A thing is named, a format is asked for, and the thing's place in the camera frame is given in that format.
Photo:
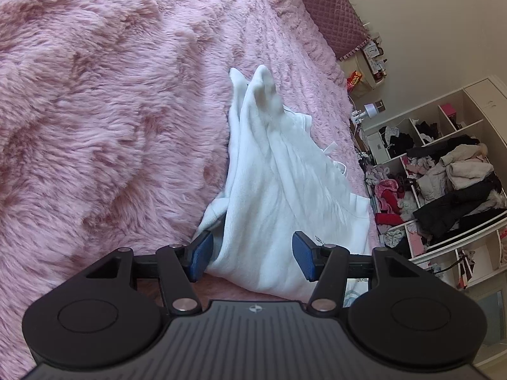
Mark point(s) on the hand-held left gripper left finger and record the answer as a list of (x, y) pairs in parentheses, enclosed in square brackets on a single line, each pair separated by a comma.
[(200, 255)]

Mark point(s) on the pink fluffy blanket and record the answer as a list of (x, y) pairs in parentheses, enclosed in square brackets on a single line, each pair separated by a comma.
[(99, 107)]

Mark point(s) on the white shelf unit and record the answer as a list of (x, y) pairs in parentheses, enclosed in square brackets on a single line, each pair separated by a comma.
[(487, 99)]

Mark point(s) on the cream bedside cabinet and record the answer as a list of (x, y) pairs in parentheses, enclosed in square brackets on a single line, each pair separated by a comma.
[(358, 63)]

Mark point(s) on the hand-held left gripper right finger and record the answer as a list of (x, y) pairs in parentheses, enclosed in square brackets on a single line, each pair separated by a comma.
[(305, 255)]

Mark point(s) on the pink box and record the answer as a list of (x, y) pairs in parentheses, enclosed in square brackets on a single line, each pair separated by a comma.
[(447, 111)]

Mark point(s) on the white table lamp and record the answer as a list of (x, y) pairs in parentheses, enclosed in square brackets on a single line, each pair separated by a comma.
[(370, 110)]

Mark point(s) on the white printed sweatshirt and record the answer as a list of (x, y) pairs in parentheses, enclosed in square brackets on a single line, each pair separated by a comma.
[(277, 190)]

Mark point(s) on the white power strip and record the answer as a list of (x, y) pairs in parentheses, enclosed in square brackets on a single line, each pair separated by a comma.
[(358, 116)]

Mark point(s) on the heap of assorted clothes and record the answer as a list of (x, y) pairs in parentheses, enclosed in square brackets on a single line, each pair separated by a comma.
[(447, 209)]

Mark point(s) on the white square picture card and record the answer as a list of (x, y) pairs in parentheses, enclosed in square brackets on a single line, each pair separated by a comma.
[(371, 50)]

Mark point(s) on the quilted mauve headboard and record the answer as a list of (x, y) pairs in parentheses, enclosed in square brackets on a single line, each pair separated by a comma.
[(324, 8)]

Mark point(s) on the red snack bag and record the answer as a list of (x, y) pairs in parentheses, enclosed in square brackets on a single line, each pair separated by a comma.
[(355, 79)]

